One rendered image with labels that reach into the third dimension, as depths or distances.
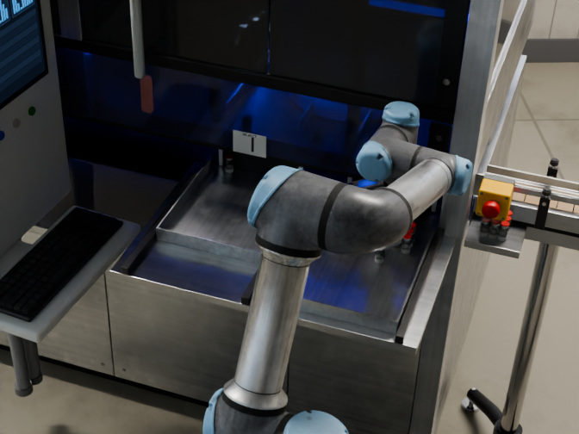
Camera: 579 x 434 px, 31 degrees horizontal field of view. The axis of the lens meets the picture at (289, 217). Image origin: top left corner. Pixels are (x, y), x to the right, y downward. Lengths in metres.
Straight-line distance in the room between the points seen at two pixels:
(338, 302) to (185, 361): 0.89
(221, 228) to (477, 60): 0.71
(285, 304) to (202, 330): 1.20
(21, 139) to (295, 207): 0.97
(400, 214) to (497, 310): 1.98
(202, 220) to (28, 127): 0.46
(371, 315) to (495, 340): 1.41
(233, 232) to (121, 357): 0.84
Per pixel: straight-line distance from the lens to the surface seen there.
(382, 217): 1.69
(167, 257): 2.38
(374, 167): 2.05
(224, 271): 2.34
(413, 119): 2.13
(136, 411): 3.25
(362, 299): 2.28
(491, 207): 2.38
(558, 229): 2.56
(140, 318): 3.02
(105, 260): 2.51
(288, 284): 1.75
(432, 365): 2.76
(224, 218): 2.49
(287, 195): 1.70
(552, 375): 3.48
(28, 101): 2.49
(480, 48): 2.23
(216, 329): 2.92
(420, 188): 1.85
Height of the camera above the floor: 2.36
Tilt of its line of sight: 36 degrees down
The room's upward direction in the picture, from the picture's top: 2 degrees clockwise
